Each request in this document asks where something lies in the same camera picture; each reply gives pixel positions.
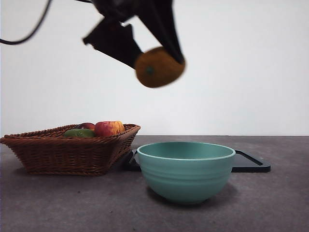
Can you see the dark rectangular tray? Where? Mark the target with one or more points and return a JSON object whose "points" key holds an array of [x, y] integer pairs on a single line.
{"points": [[248, 162]]}

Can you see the red yellow apple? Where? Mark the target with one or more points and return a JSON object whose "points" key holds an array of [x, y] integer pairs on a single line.
{"points": [[107, 129]]}

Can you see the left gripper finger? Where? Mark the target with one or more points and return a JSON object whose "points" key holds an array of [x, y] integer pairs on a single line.
{"points": [[113, 41], [166, 31]]}

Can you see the teal ribbed bowl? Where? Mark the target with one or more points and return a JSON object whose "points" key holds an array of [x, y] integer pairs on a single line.
{"points": [[186, 178]]}

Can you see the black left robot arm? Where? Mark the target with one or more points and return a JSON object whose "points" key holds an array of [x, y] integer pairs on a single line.
{"points": [[125, 7]]}

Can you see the green fruit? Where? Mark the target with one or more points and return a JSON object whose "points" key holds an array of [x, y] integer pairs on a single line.
{"points": [[78, 133]]}

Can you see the dark red fruit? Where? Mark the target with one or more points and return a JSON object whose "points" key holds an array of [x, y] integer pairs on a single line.
{"points": [[87, 126]]}

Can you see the brown wicker basket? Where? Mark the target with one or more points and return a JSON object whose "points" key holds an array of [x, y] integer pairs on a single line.
{"points": [[62, 157]]}

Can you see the brown kiwi fruit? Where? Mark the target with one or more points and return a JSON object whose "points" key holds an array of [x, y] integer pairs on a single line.
{"points": [[159, 70]]}

